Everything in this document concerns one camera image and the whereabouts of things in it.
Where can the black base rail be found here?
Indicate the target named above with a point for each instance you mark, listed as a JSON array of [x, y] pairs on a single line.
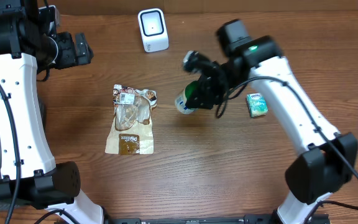
[[179, 221]]

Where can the green lid jar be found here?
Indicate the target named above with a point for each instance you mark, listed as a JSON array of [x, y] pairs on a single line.
[[183, 96]]

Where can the cardboard box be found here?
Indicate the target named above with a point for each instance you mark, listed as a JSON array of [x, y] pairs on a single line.
[[122, 7]]

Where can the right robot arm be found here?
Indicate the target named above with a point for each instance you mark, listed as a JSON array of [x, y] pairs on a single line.
[[325, 157]]

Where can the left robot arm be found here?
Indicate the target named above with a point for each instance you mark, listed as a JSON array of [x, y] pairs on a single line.
[[27, 44]]

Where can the beige snack bag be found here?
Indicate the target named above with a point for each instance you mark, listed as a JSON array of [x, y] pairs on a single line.
[[131, 130]]

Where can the teal tissue pack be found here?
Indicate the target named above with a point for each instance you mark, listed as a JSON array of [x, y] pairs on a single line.
[[257, 105]]

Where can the white barcode scanner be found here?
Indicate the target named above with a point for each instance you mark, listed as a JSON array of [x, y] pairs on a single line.
[[153, 30]]

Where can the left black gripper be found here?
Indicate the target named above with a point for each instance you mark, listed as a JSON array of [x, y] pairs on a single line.
[[73, 58]]

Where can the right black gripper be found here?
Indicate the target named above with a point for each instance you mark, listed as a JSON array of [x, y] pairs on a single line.
[[206, 93]]

